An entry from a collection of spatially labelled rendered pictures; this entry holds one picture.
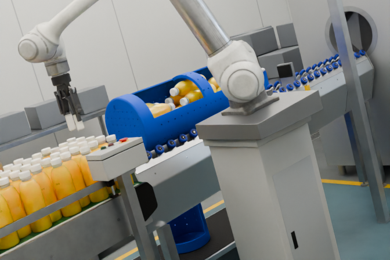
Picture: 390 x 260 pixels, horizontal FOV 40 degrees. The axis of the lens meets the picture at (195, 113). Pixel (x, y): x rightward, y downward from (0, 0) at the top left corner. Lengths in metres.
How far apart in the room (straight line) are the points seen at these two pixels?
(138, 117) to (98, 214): 0.48
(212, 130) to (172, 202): 0.50
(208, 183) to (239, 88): 0.87
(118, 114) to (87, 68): 3.76
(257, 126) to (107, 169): 0.56
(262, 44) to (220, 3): 1.47
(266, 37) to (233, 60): 4.31
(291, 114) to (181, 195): 0.73
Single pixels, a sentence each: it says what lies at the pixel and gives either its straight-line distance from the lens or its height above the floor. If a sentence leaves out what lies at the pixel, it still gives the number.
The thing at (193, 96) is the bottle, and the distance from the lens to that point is 2.60.
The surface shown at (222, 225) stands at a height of 0.15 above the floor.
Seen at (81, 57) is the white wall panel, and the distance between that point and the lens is 6.15.
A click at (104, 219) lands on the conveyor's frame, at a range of 2.10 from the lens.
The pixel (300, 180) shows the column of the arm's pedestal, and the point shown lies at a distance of 2.19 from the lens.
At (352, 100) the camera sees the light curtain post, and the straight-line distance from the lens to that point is 3.30.
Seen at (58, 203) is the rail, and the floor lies 0.97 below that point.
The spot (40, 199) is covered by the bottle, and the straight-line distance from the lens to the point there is 1.99.
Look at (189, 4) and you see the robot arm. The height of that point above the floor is 1.52.
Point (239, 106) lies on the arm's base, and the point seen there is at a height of 1.10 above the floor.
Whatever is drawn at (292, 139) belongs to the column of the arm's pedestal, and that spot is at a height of 0.92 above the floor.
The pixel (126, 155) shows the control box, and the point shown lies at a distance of 2.01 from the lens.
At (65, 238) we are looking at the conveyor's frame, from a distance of 2.02.
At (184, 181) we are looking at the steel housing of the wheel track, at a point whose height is 0.78.
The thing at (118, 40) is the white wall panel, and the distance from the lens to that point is 6.40.
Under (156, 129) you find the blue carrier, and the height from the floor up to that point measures 1.06.
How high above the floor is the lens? 1.45
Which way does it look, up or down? 9 degrees down
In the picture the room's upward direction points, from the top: 15 degrees counter-clockwise
